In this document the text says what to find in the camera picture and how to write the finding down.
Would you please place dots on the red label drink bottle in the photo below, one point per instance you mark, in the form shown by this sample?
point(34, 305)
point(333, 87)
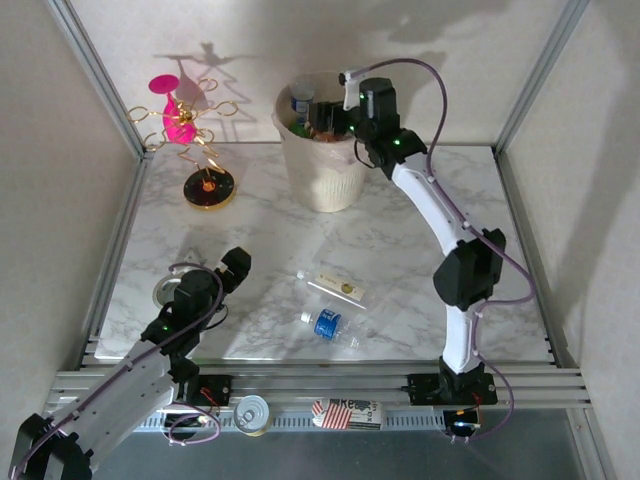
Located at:
point(330, 136)

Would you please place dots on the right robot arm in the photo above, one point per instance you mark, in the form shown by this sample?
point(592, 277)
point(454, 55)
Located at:
point(430, 195)

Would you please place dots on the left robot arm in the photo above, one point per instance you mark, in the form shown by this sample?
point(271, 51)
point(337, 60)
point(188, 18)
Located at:
point(115, 400)

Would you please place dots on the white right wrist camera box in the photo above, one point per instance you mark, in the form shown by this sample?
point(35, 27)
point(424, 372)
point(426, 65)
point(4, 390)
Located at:
point(350, 90)

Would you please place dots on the blue label bottle white cap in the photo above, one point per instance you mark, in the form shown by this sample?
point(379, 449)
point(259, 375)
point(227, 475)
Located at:
point(327, 322)

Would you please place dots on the translucent plastic bin liner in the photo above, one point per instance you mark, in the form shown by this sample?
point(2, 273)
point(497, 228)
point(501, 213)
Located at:
point(345, 157)

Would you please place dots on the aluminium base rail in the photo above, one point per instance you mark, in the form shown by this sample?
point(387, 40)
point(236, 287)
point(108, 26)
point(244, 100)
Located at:
point(320, 382)

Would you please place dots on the white tape roll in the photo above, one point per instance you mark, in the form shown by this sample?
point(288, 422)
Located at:
point(161, 292)

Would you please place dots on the cream ribbed waste bin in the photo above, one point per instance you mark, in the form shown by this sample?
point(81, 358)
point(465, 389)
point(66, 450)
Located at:
point(325, 190)

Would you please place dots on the silver tin can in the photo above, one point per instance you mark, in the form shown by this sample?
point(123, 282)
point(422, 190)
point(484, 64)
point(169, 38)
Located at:
point(251, 415)

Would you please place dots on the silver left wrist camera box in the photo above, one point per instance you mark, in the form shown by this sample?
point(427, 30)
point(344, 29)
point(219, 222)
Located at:
point(196, 256)

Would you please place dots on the aluminium side rail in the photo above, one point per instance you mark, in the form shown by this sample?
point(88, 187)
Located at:
point(530, 240)
point(125, 220)

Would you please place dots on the clear bottle white label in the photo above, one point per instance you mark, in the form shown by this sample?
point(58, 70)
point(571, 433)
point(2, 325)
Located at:
point(340, 289)

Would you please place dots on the aluminium frame post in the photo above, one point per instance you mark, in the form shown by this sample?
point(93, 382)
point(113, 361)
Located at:
point(542, 70)
point(95, 70)

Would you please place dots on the pink wine glass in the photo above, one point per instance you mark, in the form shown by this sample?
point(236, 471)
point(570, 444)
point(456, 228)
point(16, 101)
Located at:
point(175, 127)

